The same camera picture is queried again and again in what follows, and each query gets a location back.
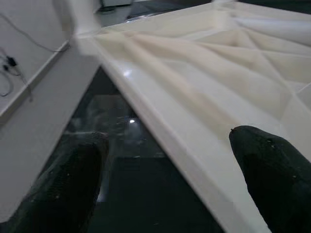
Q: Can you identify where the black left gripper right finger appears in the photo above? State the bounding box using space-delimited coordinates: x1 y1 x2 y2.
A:
228 125 311 233

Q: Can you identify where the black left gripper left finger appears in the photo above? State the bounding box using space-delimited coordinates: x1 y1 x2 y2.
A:
0 132 109 233

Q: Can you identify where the white plastic children tabletop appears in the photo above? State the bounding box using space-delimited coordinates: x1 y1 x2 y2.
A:
72 0 311 233

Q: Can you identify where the clear plastic tape strip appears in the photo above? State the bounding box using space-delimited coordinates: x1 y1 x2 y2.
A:
125 13 156 23
68 94 152 156

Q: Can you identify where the black wall cable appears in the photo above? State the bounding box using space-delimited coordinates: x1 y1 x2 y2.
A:
0 13 64 98

